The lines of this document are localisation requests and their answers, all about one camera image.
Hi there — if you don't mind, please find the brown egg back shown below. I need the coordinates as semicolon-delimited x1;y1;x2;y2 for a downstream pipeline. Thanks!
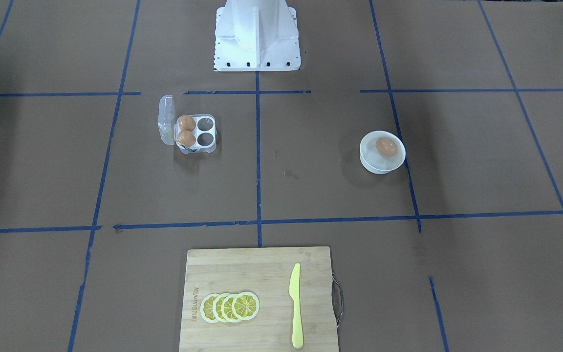
177;114;196;132

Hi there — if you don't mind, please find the clear plastic egg box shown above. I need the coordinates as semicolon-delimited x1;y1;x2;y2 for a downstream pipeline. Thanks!
158;95;217;154

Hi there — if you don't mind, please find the brown egg from bowl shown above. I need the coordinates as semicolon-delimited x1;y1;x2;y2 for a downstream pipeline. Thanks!
375;137;398;158

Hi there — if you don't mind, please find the white bowl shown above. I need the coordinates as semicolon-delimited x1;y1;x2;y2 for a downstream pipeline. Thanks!
359;130;406;175

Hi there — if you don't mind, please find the bamboo cutting board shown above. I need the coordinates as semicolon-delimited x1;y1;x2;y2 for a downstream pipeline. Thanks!
179;246;339;352

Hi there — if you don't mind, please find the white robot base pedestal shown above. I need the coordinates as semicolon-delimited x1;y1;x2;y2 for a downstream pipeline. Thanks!
213;0;302;72

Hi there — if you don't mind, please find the yellow plastic knife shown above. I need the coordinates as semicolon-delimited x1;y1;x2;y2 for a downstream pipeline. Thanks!
288;263;304;350

